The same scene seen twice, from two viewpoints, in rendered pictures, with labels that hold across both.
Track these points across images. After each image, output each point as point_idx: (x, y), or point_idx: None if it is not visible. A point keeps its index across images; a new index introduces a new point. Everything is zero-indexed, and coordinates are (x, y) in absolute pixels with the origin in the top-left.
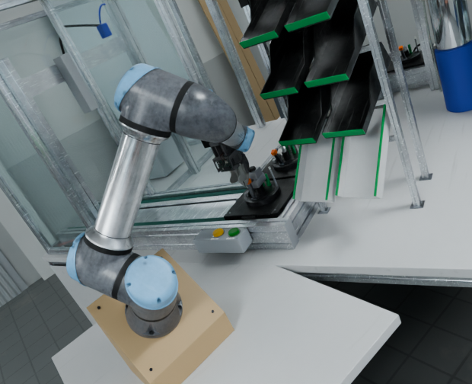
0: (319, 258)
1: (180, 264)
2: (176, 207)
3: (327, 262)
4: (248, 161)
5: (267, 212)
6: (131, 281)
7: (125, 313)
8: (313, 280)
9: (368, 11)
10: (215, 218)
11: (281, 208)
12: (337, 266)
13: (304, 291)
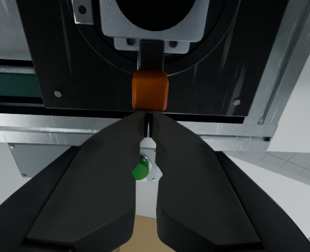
0: (287, 138)
1: None
2: None
3: (300, 146)
4: (304, 237)
5: (213, 113)
6: None
7: None
8: (276, 173)
9: None
10: None
11: (255, 94)
12: None
13: (264, 187)
